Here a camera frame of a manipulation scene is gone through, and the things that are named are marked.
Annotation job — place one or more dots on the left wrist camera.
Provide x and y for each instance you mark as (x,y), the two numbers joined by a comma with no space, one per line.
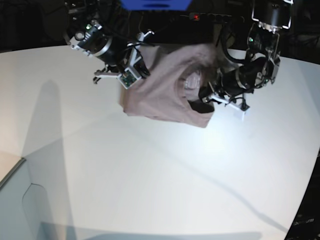
(241,112)

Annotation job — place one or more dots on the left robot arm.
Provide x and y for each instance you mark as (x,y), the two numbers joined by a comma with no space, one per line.
(261,63)

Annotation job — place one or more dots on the mauve t-shirt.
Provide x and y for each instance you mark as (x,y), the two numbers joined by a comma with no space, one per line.
(171,92)

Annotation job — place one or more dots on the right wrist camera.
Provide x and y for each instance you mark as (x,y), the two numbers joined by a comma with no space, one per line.
(129,77)

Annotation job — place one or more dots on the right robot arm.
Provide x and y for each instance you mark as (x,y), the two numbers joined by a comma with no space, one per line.
(90,33)

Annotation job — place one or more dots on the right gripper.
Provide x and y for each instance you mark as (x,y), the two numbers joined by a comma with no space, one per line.
(132,59)

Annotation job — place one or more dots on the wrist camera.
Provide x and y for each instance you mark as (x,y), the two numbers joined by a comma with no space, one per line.
(241,112)
(129,77)

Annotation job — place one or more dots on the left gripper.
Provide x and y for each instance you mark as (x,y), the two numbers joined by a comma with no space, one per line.
(215,92)

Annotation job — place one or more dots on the power strip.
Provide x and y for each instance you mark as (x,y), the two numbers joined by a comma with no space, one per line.
(215,18)

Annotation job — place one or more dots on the blue box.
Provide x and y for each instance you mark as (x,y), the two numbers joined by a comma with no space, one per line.
(156,5)

